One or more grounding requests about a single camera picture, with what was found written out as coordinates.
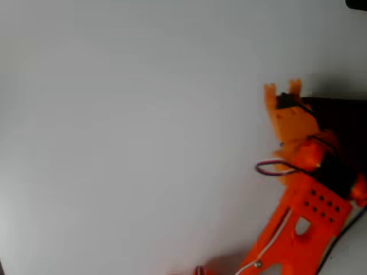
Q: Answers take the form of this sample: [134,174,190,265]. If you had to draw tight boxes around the black servo motor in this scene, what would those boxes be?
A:
[300,96,367,184]

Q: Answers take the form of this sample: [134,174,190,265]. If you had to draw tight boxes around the dark object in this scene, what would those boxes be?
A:
[345,0,367,11]

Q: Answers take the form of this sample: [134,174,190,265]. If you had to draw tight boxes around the looped servo cable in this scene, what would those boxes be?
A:
[255,158,299,176]

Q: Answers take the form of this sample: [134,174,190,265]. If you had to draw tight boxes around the white cable along arm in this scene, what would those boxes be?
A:
[236,208,293,275]

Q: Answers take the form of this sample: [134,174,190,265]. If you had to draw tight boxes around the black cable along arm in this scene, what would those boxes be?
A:
[317,206,367,272]

